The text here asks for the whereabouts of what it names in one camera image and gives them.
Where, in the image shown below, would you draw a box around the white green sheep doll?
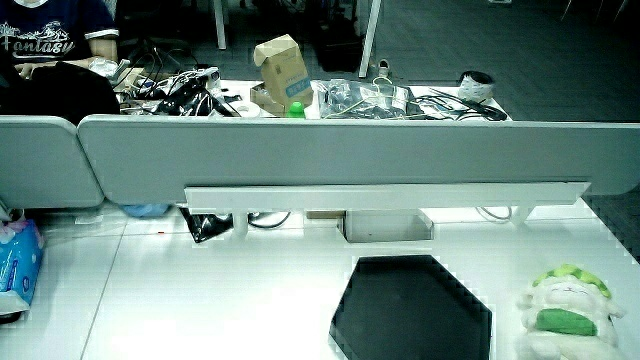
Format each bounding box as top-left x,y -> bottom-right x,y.
514,263 -> 627,360

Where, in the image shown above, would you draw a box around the grey desk divider panel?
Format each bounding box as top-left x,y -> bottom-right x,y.
77,114 -> 640,206

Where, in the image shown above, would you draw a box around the white desk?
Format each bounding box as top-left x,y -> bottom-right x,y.
0,201 -> 640,360

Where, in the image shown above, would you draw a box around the clear plastic bag of parts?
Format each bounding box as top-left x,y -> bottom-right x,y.
312,78 -> 419,121

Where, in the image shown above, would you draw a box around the brown cardboard box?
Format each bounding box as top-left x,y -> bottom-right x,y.
252,33 -> 315,108

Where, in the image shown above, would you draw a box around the black plastic bag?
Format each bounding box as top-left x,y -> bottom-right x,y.
178,206 -> 234,244

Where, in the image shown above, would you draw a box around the white table leg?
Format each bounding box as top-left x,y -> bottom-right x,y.
212,0 -> 228,51
357,0 -> 383,79

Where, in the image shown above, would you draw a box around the black hexagonal tray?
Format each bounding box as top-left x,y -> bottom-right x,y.
328,255 -> 494,360

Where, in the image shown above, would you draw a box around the black backpack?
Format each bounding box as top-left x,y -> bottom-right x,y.
0,61 -> 121,126

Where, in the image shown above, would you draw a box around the small grey divider panel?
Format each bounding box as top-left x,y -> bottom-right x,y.
0,115 -> 105,210

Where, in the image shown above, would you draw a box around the blue tissue pack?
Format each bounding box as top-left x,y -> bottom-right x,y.
0,217 -> 46,317

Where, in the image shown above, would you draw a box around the grey desk cable box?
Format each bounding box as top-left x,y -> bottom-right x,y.
342,209 -> 435,244

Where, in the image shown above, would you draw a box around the black tangled cables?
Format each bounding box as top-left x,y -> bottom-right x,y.
117,47 -> 236,118

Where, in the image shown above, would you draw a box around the black cable bundle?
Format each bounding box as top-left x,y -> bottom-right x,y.
412,88 -> 509,122

